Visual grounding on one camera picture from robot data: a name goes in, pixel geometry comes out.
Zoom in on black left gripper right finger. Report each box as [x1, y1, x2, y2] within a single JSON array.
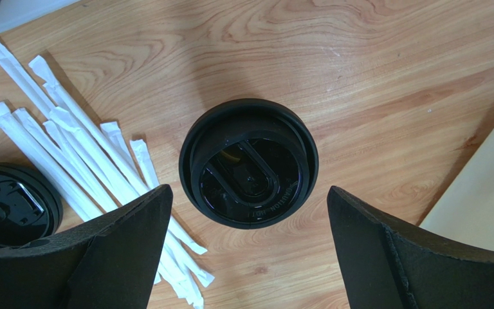
[[327, 186, 494, 308]]

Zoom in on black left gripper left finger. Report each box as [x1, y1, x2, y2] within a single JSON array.
[[0, 185, 173, 308]]

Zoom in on kraft paper bag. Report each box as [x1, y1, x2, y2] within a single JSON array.
[[420, 129, 494, 251]]

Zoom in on black plastic cup lid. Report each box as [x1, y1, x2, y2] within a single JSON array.
[[178, 98, 319, 229]]

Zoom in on wrapped white straws bundle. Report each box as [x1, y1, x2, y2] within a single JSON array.
[[0, 41, 214, 308]]

